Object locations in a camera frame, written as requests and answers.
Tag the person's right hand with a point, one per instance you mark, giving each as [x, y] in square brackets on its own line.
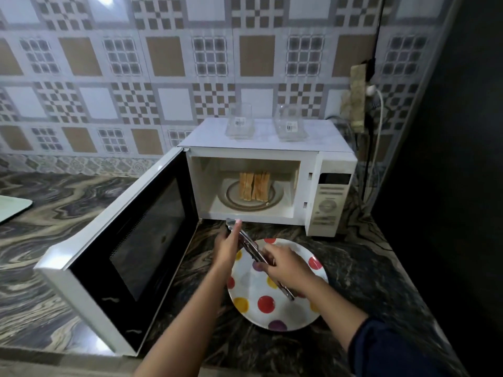
[291, 270]

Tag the person's left hand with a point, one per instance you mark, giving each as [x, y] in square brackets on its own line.
[226, 251]

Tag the metal tongs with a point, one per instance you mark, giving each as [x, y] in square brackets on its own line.
[249, 245]

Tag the white polka dot plate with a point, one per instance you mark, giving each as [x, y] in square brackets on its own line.
[267, 306]

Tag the sliced brown bread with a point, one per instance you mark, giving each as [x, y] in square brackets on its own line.
[246, 186]
[262, 186]

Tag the white microwave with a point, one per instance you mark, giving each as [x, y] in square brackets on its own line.
[255, 137]

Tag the clear plastic container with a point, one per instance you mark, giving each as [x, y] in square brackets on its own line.
[291, 129]
[239, 125]

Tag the silver refrigerator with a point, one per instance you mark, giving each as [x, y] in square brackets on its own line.
[452, 153]

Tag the person's left forearm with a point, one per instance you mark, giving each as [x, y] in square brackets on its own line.
[180, 329]

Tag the person's right forearm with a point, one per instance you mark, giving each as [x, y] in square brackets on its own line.
[334, 310]

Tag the glass microwave turntable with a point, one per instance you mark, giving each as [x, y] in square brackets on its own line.
[232, 200]

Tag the beige power strip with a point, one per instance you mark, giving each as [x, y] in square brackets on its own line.
[358, 98]

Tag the white flat board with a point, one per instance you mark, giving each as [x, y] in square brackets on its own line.
[11, 208]

